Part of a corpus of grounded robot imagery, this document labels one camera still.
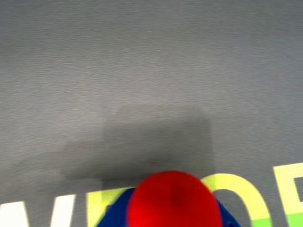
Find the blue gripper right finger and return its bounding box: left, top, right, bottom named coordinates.
left=216, top=199, right=242, bottom=227

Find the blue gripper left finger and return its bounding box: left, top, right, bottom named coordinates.
left=96, top=187, right=137, bottom=227

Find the red ball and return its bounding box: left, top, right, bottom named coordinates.
left=126, top=170, right=223, bottom=227

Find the grey mat with NOWROBO print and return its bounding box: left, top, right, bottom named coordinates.
left=0, top=0, right=303, bottom=227

